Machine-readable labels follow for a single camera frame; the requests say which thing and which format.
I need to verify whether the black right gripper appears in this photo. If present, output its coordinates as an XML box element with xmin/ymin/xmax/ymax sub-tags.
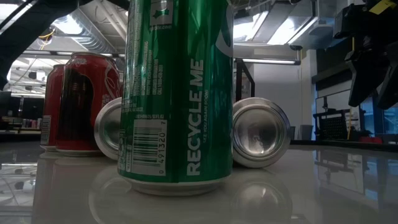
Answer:
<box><xmin>334</xmin><ymin>0</ymin><xmax>398</xmax><ymax>110</ymax></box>

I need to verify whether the red low object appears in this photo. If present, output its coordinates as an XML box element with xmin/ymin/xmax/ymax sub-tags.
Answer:
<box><xmin>357</xmin><ymin>136</ymin><xmax>383</xmax><ymax>144</ymax></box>

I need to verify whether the yellow tape tag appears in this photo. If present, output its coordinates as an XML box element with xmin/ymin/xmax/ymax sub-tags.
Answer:
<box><xmin>369</xmin><ymin>0</ymin><xmax>398</xmax><ymax>16</ymax></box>

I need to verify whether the grey trash bin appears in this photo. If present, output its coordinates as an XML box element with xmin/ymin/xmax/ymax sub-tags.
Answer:
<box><xmin>300</xmin><ymin>124</ymin><xmax>314</xmax><ymax>141</ymax></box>

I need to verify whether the long ceiling lamp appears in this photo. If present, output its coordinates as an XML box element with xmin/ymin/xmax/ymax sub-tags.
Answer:
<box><xmin>242</xmin><ymin>57</ymin><xmax>302</xmax><ymax>66</ymax></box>

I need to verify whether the black wire rack cart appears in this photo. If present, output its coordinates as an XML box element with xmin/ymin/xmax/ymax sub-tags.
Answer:
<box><xmin>312</xmin><ymin>96</ymin><xmax>366</xmax><ymax>141</ymax></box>

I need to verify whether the silver ventilation duct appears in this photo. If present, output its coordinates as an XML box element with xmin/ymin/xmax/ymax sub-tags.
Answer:
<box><xmin>233</xmin><ymin>0</ymin><xmax>336</xmax><ymax>50</ymax></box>

